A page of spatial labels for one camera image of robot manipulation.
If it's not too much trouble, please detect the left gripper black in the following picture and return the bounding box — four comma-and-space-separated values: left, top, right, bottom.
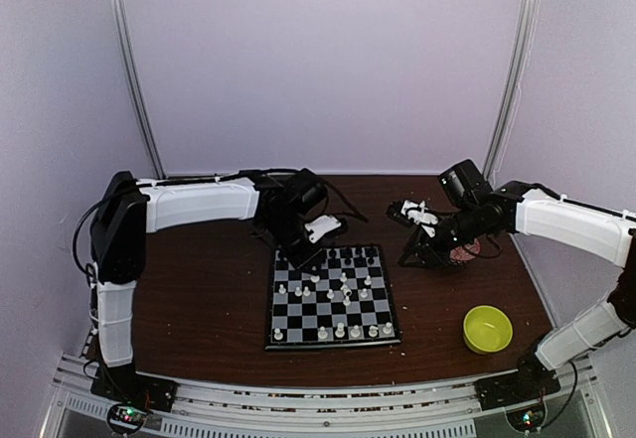
263, 214, 326, 275

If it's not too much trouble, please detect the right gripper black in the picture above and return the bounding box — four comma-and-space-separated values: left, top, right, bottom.
398, 203, 484, 270

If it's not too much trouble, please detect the black white chessboard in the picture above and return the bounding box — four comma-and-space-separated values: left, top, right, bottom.
264, 244, 401, 351

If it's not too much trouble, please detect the white rook chess piece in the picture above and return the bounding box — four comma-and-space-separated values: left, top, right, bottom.
382, 323, 393, 337

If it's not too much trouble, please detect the white bishop chess piece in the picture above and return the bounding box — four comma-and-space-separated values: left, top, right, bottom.
350, 325, 361, 338

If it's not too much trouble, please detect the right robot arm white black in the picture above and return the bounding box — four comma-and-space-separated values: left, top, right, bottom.
387, 159, 635, 400

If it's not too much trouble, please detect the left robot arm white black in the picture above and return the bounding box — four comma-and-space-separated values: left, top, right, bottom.
83, 169, 344, 402

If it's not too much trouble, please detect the cluster white chess piece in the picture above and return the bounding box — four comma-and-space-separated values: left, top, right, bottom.
341, 284, 352, 297

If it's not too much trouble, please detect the white king chess piece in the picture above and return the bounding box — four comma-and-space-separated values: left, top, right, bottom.
334, 323, 346, 339

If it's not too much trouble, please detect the patterned blue red bowl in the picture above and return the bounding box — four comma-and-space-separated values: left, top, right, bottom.
449, 239, 481, 266

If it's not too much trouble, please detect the yellow-green bowl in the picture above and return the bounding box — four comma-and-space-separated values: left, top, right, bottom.
462, 305, 514, 355

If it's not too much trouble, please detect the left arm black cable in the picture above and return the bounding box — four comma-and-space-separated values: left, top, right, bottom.
72, 166, 369, 280

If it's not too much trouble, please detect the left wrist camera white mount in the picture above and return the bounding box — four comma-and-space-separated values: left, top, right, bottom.
304, 215, 345, 244

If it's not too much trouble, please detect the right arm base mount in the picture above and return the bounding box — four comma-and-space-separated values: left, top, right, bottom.
474, 370, 561, 434

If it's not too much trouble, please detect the right aluminium frame post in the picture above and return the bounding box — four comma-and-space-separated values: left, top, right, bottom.
483, 0, 540, 181

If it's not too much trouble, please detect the aluminium frame post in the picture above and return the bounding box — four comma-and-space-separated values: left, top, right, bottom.
483, 0, 540, 181
110, 0, 166, 179

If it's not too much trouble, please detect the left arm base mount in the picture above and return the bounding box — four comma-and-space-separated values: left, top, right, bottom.
90, 373, 178, 435

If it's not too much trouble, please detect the left aluminium frame post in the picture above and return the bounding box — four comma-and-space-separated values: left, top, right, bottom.
110, 0, 166, 179

